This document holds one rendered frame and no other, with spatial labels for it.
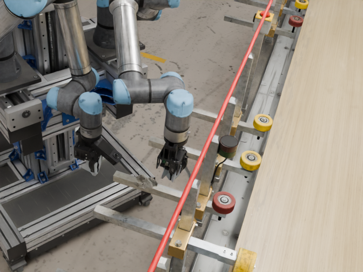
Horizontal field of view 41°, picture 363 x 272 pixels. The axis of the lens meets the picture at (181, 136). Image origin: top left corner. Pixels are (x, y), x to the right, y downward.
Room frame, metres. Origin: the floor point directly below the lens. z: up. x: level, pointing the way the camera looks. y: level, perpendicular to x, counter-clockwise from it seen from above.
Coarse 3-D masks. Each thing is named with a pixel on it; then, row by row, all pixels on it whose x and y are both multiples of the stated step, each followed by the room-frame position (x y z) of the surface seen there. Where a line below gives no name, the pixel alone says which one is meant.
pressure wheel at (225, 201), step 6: (222, 192) 1.16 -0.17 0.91; (216, 198) 1.13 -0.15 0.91; (222, 198) 1.13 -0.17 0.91; (228, 198) 1.14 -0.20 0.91; (234, 198) 1.14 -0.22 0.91; (216, 204) 1.10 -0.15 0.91; (222, 204) 1.10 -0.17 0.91; (228, 204) 1.11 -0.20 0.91; (234, 204) 1.11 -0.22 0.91; (216, 210) 1.09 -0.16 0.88; (222, 210) 1.09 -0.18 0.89; (228, 210) 1.09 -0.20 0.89
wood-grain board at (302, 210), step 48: (336, 0) 2.92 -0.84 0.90; (336, 48) 2.31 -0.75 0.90; (288, 96) 1.81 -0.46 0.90; (336, 96) 1.86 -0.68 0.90; (288, 144) 1.47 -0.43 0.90; (336, 144) 1.52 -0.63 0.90; (288, 192) 1.21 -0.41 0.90; (336, 192) 1.24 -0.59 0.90; (240, 240) 0.97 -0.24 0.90; (288, 240) 0.99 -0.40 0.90; (336, 240) 1.02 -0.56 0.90
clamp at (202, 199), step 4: (212, 188) 1.22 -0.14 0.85; (212, 192) 1.20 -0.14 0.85; (200, 196) 1.15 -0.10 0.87; (204, 196) 1.16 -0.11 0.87; (208, 196) 1.16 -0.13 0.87; (200, 200) 1.14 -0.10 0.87; (204, 200) 1.14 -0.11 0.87; (208, 200) 1.15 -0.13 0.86; (200, 204) 1.12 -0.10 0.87; (204, 204) 1.12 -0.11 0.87; (196, 208) 1.10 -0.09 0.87; (200, 208) 1.10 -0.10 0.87; (204, 208) 1.10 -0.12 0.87; (196, 212) 1.09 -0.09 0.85; (200, 212) 1.09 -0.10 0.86; (204, 212) 1.12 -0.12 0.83; (196, 216) 1.09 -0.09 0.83; (200, 216) 1.09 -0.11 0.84
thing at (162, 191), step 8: (120, 176) 1.20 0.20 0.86; (128, 176) 1.21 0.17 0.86; (128, 184) 1.19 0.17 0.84; (152, 192) 1.17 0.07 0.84; (160, 192) 1.16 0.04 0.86; (168, 192) 1.16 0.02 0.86; (176, 192) 1.17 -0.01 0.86; (176, 200) 1.15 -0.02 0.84; (208, 208) 1.12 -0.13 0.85; (224, 216) 1.11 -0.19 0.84
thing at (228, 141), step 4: (224, 136) 1.19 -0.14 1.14; (228, 136) 1.20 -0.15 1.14; (224, 140) 1.17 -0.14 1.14; (228, 140) 1.17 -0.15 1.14; (232, 140) 1.18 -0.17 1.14; (236, 140) 1.18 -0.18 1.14; (224, 144) 1.15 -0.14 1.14; (228, 144) 1.16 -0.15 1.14; (232, 144) 1.16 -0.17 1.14; (236, 144) 1.16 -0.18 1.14; (232, 152) 1.15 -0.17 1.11; (216, 156) 1.16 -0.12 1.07; (224, 160) 1.17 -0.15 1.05; (216, 168) 1.18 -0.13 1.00; (212, 180) 1.18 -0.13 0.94
